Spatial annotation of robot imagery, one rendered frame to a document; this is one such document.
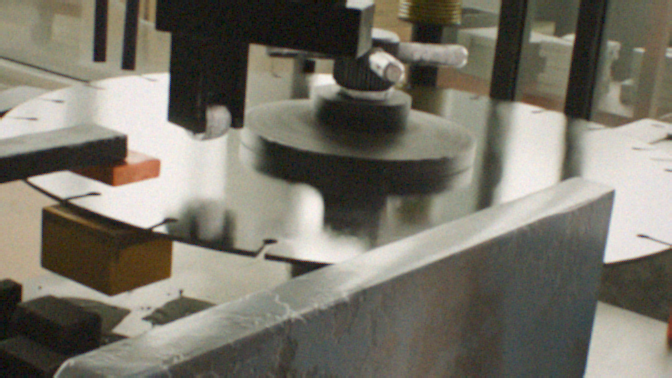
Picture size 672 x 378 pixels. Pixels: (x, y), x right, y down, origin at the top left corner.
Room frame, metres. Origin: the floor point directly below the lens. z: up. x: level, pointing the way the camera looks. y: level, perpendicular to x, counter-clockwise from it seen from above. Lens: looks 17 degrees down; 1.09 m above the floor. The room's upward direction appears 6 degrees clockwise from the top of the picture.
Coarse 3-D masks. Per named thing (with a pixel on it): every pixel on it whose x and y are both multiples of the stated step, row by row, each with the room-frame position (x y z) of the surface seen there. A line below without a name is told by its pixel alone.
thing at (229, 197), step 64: (0, 128) 0.52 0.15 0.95; (128, 128) 0.54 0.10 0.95; (512, 128) 0.62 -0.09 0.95; (576, 128) 0.64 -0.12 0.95; (64, 192) 0.44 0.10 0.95; (128, 192) 0.44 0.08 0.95; (192, 192) 0.45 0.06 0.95; (256, 192) 0.46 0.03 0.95; (320, 192) 0.47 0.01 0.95; (384, 192) 0.48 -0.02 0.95; (448, 192) 0.49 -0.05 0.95; (512, 192) 0.50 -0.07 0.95; (640, 192) 0.52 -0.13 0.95; (256, 256) 0.39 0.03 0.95; (320, 256) 0.39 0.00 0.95; (640, 256) 0.43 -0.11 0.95
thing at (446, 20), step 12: (408, 0) 0.84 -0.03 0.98; (420, 0) 0.83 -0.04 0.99; (432, 0) 0.83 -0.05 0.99; (444, 0) 0.83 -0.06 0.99; (456, 0) 0.84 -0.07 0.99; (408, 12) 0.84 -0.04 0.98; (420, 12) 0.83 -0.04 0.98; (432, 12) 0.83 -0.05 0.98; (444, 12) 0.83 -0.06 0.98; (456, 12) 0.84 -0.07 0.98; (420, 24) 0.83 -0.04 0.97; (432, 24) 0.83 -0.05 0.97; (444, 24) 0.83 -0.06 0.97; (456, 24) 0.84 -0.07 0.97
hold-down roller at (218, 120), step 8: (208, 96) 0.49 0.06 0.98; (216, 96) 0.49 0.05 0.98; (208, 104) 0.48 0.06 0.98; (216, 104) 0.48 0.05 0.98; (224, 104) 0.49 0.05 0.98; (208, 112) 0.48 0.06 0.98; (216, 112) 0.48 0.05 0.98; (224, 112) 0.48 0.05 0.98; (208, 120) 0.48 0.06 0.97; (216, 120) 0.48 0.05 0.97; (224, 120) 0.48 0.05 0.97; (208, 128) 0.48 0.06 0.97; (216, 128) 0.48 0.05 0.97; (224, 128) 0.48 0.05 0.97; (192, 136) 0.48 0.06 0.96; (200, 136) 0.48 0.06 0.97; (208, 136) 0.48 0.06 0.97; (216, 136) 0.48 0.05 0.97
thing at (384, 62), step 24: (264, 48) 0.54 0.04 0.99; (384, 48) 0.54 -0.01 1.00; (408, 48) 0.55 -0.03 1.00; (432, 48) 0.56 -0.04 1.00; (456, 48) 0.56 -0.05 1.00; (336, 72) 0.55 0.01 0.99; (360, 72) 0.54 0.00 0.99; (384, 72) 0.51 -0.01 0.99; (360, 96) 0.54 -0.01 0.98; (384, 96) 0.54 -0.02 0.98
